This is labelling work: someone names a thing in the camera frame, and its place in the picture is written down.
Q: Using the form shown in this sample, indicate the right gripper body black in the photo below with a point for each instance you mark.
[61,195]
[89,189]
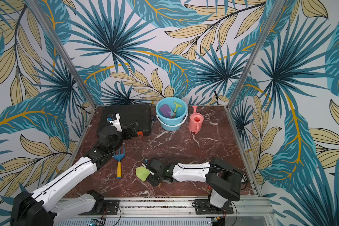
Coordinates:
[151,171]

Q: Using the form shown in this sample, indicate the pink toy watering can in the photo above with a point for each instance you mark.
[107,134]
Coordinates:
[196,121]

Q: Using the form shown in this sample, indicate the light blue plastic bucket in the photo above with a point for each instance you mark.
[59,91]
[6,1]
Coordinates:
[172,124]

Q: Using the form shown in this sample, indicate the left aluminium corner post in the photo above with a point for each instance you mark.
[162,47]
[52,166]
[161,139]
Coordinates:
[49,30]

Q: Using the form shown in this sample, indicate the purple toy scoop pink handle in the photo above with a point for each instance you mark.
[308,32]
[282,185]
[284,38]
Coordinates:
[166,111]

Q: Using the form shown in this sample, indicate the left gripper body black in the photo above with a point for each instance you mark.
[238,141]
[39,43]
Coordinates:
[126,135]

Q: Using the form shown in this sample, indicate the blue toy fork yellow handle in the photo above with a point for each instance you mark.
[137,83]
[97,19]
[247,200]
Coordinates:
[118,157]

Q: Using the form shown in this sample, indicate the right aluminium corner post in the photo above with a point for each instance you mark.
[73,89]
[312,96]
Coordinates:
[257,48]

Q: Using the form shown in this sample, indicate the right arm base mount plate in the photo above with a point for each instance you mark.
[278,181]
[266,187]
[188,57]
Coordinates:
[203,207]

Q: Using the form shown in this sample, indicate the green toy shovel wooden handle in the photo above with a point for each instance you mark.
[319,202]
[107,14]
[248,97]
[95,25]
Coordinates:
[142,173]

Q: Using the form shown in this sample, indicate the black plastic tool case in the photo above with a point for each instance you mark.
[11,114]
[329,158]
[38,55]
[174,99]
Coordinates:
[138,115]

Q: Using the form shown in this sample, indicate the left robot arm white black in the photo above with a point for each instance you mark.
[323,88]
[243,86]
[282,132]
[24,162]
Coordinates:
[41,207]

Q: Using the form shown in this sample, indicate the aluminium corner post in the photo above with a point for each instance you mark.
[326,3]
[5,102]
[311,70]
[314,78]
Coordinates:
[257,48]
[49,30]

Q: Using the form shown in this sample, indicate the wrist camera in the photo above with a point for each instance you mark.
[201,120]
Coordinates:
[145,162]
[114,120]

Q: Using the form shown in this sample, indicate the aluminium front rail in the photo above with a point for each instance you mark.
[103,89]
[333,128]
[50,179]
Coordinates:
[177,211]

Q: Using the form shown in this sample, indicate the green toy rake wooden handle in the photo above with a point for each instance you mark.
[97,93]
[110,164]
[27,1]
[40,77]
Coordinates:
[177,106]

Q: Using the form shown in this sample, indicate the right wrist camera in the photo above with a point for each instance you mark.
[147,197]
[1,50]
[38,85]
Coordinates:
[145,162]

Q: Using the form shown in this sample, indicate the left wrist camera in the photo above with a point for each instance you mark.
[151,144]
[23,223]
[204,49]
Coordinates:
[114,120]

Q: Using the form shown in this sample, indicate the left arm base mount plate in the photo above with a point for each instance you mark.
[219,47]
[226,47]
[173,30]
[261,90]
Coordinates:
[105,207]

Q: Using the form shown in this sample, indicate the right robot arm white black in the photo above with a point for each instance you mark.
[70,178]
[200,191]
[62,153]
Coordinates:
[224,179]

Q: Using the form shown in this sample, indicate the blue handled scissors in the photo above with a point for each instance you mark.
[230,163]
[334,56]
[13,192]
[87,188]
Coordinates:
[153,120]

